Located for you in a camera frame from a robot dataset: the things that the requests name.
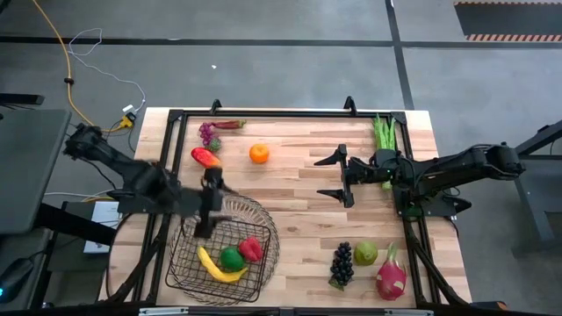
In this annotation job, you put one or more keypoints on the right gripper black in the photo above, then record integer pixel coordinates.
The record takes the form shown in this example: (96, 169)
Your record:
(360, 172)

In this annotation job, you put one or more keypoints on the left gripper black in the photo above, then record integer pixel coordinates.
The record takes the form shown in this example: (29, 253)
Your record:
(211, 206)

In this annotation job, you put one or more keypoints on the red orange mango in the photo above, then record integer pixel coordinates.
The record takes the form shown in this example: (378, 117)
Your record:
(204, 157)

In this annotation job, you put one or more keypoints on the red bell pepper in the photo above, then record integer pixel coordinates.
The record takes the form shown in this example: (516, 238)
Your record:
(251, 249)

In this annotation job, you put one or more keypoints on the orange fruit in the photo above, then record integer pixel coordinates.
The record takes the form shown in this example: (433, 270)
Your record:
(259, 154)

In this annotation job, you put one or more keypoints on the green bean bunch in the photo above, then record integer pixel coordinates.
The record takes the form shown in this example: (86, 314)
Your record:
(384, 131)

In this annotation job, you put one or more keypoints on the yellow banana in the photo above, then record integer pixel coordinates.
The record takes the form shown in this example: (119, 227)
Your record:
(215, 272)

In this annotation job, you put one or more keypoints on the purple grape bunch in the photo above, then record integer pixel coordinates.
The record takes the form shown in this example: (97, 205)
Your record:
(205, 132)

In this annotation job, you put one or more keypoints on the red chili pepper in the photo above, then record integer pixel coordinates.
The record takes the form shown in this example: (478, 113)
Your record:
(228, 124)

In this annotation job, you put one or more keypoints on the black grape bunch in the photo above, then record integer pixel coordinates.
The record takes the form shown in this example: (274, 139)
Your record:
(342, 265)

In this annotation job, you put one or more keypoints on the pink dragon fruit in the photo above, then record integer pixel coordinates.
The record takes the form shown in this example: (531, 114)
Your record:
(391, 281)

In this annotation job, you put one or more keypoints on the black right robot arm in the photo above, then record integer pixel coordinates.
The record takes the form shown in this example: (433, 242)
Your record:
(461, 164)

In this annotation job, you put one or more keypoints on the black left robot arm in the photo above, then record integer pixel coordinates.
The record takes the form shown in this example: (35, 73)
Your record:
(131, 173)

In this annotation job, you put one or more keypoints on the round woven placemat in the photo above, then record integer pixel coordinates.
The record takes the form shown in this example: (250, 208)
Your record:
(254, 210)

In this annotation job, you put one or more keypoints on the white box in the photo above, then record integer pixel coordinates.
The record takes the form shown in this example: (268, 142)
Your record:
(104, 215)

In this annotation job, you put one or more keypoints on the yellow plug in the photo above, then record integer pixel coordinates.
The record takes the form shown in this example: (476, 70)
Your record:
(127, 121)

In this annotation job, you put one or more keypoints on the white power adapter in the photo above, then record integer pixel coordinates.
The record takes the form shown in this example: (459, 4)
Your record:
(128, 108)

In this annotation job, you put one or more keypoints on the black slanted bar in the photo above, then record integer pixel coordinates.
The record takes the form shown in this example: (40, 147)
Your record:
(74, 224)

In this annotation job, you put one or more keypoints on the grey desk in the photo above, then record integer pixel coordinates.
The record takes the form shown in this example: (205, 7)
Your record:
(30, 171)

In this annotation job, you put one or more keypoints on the black computer mouse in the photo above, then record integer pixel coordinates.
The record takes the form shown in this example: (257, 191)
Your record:
(15, 278)

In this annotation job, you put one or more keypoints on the black flat bar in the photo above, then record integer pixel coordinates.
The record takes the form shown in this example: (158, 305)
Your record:
(22, 99)

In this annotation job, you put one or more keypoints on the hazard striped floor mat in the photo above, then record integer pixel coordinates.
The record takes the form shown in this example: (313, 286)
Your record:
(509, 19)

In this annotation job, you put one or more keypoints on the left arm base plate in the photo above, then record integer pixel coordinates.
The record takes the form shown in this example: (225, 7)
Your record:
(145, 209)

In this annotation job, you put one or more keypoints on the black metal table frame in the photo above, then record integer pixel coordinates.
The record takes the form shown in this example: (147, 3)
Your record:
(285, 113)

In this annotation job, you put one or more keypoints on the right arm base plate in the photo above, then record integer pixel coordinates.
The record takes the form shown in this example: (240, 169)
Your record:
(439, 210)

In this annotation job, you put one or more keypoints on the black desk frame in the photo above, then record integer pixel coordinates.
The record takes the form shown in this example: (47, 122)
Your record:
(535, 197)

